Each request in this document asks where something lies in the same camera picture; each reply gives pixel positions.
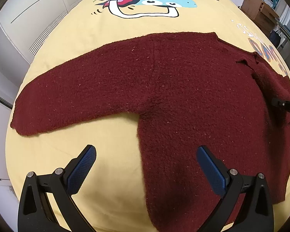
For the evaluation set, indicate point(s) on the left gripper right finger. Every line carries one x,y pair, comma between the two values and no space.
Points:
256,211

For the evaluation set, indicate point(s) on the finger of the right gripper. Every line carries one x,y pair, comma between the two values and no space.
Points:
282,104

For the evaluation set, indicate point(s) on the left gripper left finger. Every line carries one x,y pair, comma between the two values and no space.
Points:
35,211

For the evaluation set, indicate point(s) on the dark red knit sweater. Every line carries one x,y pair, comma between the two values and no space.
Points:
189,89

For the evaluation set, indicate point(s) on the dark hanging bag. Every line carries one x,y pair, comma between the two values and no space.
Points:
278,38

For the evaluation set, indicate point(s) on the yellow dinosaur print bedspread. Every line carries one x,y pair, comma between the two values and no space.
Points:
113,195

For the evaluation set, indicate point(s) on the wooden drawer cabinet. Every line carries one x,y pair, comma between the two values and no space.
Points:
261,14

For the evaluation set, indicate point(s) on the white wardrobe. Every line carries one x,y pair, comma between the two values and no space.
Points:
24,26

